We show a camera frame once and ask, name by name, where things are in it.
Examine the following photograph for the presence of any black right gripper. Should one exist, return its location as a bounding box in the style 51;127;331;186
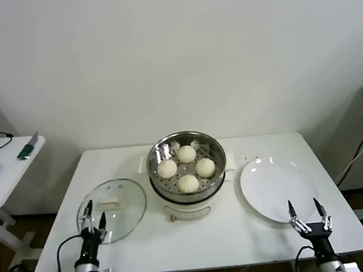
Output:
288;197;335;261

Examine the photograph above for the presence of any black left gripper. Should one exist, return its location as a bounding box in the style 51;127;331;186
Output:
77;198;110;263

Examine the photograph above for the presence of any glass lid with white handle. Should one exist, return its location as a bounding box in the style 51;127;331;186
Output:
72;176;151;247

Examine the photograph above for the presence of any white steamed baozi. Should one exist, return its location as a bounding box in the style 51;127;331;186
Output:
156;159;178;180
194;157;217;179
176;143;198;164
177;173;200;195

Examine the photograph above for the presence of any stainless steel steamer basket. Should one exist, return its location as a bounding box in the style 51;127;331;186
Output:
143;127;231;206

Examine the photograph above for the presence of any white round plate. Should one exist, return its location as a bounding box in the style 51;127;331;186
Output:
233;151;322;229

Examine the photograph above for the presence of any white side table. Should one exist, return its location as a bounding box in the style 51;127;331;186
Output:
0;133;57;264

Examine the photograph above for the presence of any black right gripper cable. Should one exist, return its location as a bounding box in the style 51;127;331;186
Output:
293;244;318;272

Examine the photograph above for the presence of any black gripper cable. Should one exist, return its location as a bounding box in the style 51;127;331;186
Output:
54;235;88;272
293;244;318;272

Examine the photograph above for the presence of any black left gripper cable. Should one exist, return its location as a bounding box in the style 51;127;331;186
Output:
54;235;88;272

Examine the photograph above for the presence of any white wall cable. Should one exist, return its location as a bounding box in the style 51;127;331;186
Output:
332;136;363;184

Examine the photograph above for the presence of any green handled knife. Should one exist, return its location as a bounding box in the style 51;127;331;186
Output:
13;131;41;161

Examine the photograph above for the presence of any black cable with connector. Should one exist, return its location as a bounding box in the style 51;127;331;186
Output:
0;131;14;150

